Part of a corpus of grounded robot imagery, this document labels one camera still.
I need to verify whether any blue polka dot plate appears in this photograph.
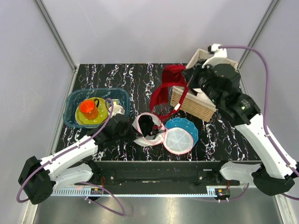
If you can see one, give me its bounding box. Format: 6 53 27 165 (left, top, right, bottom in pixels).
164 117 199 147

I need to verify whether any black bra in bag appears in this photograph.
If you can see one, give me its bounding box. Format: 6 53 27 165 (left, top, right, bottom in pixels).
138 115 165 139

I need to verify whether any red bra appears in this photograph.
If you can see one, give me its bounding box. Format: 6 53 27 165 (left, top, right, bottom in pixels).
149 65 194 121

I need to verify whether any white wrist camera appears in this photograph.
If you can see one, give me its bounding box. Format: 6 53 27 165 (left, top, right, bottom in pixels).
109 105 125 117
202 43 228 68

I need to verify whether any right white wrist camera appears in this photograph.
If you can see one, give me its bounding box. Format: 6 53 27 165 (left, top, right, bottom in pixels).
202 43 228 68

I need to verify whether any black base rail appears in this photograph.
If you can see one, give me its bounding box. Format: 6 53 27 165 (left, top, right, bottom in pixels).
58 160 248 187

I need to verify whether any wicker basket with liner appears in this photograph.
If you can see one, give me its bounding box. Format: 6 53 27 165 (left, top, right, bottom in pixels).
171 49 238 122

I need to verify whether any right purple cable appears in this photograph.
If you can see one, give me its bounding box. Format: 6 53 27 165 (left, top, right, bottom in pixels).
191 45 299 203

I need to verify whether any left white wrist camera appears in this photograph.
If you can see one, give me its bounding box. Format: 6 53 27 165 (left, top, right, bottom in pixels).
109 105 125 117

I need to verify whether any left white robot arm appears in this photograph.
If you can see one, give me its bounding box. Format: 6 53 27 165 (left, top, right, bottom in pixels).
17 114 142 204

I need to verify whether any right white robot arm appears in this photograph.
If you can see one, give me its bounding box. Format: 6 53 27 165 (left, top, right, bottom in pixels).
182 62 299 196

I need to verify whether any teal plastic bin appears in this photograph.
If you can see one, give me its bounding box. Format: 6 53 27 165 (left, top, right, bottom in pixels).
63 88 131 129

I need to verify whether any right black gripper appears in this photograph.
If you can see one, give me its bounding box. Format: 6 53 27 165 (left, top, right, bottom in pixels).
181 59 222 106

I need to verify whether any orange cup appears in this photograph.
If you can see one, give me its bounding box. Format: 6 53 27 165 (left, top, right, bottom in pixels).
79 99 99 120

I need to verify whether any white mesh laundry bag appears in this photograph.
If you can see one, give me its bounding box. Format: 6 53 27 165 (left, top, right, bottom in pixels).
133 112 193 155

